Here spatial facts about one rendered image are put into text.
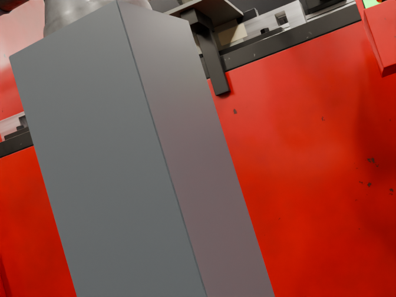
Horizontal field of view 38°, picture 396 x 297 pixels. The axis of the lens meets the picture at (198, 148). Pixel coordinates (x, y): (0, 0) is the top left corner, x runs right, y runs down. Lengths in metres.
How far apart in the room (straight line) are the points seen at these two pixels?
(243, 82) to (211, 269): 0.92
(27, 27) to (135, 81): 1.89
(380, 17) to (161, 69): 0.57
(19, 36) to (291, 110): 1.31
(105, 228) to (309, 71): 0.92
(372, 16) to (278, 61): 0.42
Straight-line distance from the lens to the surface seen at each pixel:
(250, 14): 1.71
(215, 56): 1.55
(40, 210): 1.81
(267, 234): 1.54
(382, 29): 1.18
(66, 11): 0.76
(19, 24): 2.50
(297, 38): 1.53
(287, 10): 1.67
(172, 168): 0.66
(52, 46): 0.75
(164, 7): 2.37
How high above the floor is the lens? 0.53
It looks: 5 degrees up
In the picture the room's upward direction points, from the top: 17 degrees counter-clockwise
